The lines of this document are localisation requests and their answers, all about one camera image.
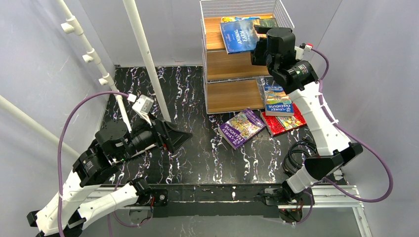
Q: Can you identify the blue animal farm book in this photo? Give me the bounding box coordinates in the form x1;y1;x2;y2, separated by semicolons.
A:
220;16;279;54

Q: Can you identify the orange 130-storey treehouse book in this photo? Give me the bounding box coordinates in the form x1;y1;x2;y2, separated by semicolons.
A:
220;16;261;23

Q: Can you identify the white wire wooden shelf rack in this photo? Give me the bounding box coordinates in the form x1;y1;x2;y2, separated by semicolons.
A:
200;0;294;114

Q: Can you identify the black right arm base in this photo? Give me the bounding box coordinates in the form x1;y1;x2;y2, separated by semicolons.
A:
254;185;315;226

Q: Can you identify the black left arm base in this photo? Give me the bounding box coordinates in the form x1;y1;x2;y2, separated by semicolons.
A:
126;187;168;207

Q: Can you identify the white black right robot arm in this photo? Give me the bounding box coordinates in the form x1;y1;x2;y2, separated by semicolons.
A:
251;25;363;197

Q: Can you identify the blue 91-storey treehouse book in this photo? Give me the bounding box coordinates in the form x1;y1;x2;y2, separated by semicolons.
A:
264;85;294;117

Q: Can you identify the purple 52-storey treehouse book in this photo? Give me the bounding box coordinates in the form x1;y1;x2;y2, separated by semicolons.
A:
218;108;266;150

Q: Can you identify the red treehouse book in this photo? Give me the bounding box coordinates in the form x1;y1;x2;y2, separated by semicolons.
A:
261;103;306;137

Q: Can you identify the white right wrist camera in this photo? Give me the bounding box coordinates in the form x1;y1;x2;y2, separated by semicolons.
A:
294;43;313;61

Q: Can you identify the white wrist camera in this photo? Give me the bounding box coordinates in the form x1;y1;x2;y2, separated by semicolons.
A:
294;43;313;61
127;94;154;125

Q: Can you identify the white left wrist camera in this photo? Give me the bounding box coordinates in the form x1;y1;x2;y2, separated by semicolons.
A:
127;94;154;125

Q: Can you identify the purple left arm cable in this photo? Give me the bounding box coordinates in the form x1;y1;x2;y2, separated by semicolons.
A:
56;91;151;237

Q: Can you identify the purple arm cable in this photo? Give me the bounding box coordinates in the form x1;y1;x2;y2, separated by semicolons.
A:
301;48;394;225
56;91;151;237

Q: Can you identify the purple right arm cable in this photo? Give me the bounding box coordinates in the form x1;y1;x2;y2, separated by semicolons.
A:
301;48;394;225

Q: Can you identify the white pvc pipe frame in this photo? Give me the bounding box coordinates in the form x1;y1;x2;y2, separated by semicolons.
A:
0;0;172;158

